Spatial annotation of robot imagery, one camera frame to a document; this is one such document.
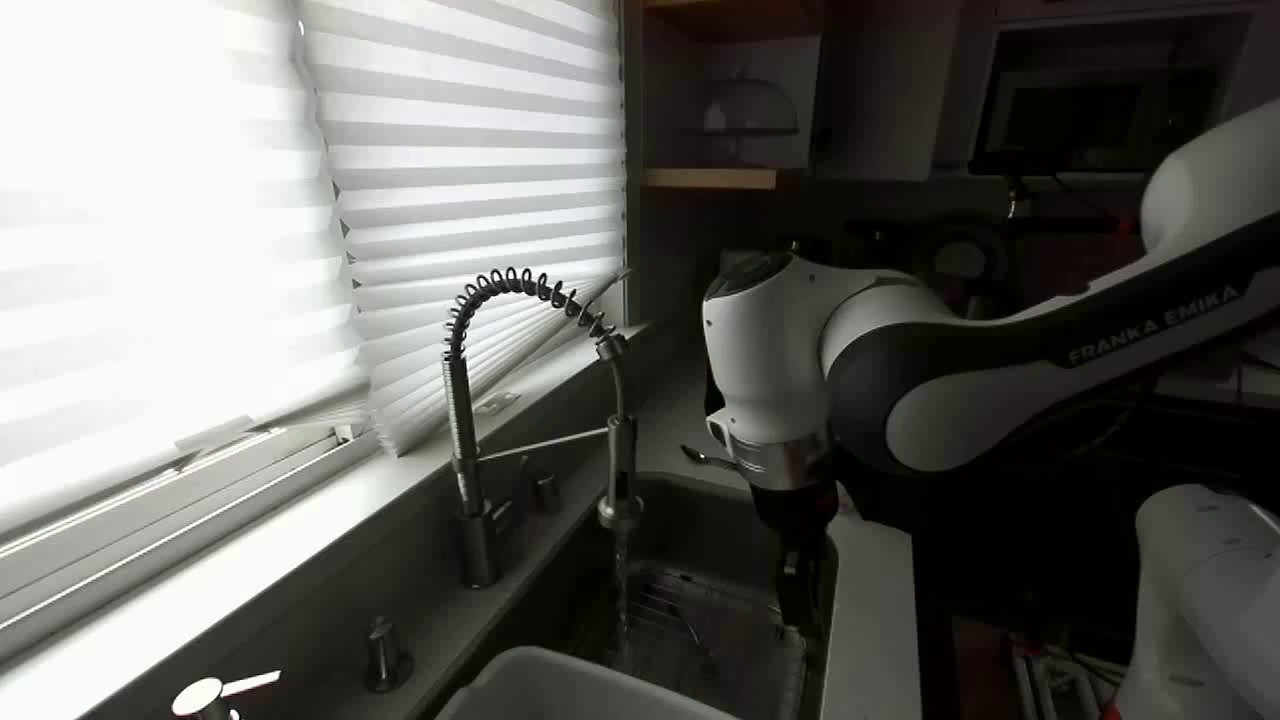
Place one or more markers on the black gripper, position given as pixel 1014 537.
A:
pixel 796 533

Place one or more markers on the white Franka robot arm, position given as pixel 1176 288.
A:
pixel 933 385

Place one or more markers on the stainless steel sink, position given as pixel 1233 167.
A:
pixel 694 522

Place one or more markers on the metal spoon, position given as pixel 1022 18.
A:
pixel 694 453

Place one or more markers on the small dark counter knob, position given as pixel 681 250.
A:
pixel 544 495

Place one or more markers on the grey plastic tub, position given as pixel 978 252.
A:
pixel 574 687

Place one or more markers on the chrome spring kitchen faucet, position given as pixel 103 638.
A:
pixel 463 441

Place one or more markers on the glass cake dome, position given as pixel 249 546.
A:
pixel 748 114

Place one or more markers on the small metal dispenser knob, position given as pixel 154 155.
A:
pixel 386 656

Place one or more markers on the narrow white window blind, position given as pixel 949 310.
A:
pixel 464 174

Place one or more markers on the dark built-in microwave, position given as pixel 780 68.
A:
pixel 1094 95

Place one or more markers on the wide white window blind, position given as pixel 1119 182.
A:
pixel 161 242

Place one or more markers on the orange and white frame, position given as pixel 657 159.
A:
pixel 1060 683

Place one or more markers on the wooden wall shelf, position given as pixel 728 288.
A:
pixel 713 177

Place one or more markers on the white window frame rail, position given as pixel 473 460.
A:
pixel 173 514

